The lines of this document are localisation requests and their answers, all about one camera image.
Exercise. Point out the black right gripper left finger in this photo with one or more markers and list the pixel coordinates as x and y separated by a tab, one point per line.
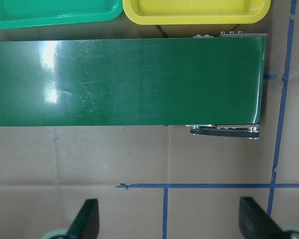
86	225

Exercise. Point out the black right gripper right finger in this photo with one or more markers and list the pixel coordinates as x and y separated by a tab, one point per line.
254	222

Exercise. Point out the green conveyor belt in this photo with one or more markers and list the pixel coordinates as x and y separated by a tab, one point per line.
212	85

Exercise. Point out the yellow plastic tray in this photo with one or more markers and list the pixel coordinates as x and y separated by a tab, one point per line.
182	12

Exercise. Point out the green plastic tray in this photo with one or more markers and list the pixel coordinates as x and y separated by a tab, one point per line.
33	13

